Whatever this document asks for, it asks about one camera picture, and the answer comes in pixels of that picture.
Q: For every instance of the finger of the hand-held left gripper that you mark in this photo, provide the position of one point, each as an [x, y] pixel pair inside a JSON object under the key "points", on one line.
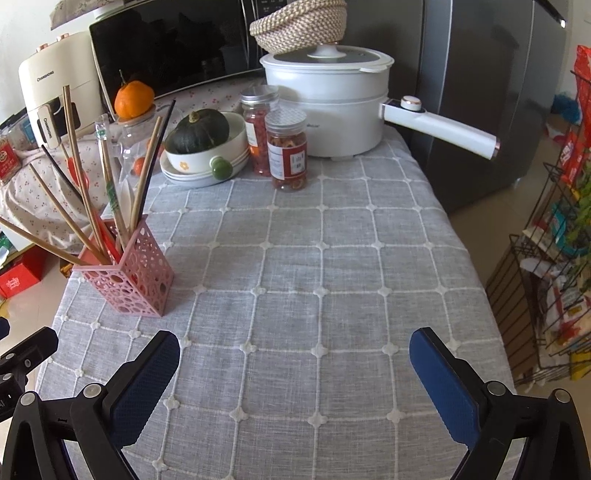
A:
{"points": [[27, 350]]}

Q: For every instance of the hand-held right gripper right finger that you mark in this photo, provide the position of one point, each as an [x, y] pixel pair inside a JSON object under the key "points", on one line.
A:
{"points": [[443, 383]]}

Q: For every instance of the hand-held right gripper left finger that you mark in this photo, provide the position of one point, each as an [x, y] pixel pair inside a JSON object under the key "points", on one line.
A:
{"points": [[138, 387]]}

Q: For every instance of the pink perforated utensil holder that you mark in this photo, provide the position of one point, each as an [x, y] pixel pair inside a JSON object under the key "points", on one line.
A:
{"points": [[147, 277]]}

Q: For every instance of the red plastic spoon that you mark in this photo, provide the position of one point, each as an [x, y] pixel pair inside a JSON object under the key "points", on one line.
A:
{"points": [[78, 177]]}

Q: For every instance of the white plastic spoon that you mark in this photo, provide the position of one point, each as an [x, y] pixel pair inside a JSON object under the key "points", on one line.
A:
{"points": [[127, 198]]}

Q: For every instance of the green-print bamboo chopstick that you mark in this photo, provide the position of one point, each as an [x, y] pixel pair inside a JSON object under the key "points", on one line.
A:
{"points": [[111, 184], [105, 161]]}

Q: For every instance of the red cardboard box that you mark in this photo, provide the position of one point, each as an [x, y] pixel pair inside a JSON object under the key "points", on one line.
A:
{"points": [[18, 279]]}

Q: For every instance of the cherry-print cloth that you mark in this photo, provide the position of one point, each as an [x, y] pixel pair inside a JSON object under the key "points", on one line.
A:
{"points": [[27, 198]]}

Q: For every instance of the black chopstick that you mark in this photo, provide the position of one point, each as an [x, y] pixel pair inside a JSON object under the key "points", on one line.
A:
{"points": [[164, 134], [60, 173]]}

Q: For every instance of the grey checked tablecloth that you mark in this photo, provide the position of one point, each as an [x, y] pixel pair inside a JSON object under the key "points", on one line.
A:
{"points": [[300, 258]]}

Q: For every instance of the red tin box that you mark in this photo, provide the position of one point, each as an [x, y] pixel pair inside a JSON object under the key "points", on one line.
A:
{"points": [[7, 161]]}

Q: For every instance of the white plate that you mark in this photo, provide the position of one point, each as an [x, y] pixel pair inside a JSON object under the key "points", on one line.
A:
{"points": [[194, 184], [240, 164]]}

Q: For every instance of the small orange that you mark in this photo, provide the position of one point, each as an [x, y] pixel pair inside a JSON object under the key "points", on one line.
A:
{"points": [[139, 167]]}

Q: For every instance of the glass jar with wooden lid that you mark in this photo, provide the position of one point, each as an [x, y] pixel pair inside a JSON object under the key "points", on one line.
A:
{"points": [[127, 136]]}

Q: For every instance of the dark green pumpkin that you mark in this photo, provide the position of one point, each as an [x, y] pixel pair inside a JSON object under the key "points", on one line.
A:
{"points": [[198, 131]]}

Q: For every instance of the short jar with red label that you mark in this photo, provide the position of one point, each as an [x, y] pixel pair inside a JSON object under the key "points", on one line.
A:
{"points": [[286, 161]]}

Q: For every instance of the large orange with stem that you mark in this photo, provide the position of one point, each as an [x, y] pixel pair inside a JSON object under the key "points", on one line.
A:
{"points": [[134, 101]]}

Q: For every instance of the tall jar of red fruit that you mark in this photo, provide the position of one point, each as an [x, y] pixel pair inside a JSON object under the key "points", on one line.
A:
{"points": [[258, 138]]}

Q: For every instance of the cream air fryer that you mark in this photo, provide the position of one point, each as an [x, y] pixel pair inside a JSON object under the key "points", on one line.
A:
{"points": [[46, 74]]}

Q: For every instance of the white electric pot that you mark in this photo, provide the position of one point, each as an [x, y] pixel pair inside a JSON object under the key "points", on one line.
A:
{"points": [[323, 120]]}

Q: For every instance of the grey refrigerator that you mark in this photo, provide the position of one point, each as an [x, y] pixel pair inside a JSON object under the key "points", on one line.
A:
{"points": [[485, 69]]}

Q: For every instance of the black microwave oven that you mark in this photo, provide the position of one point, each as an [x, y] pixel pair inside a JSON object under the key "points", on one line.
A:
{"points": [[175, 46]]}

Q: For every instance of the floral microwave cover cloth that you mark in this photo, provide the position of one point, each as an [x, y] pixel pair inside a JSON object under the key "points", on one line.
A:
{"points": [[74, 9]]}

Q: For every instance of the glass pot lid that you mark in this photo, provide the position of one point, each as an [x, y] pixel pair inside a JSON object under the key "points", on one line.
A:
{"points": [[295, 57]]}

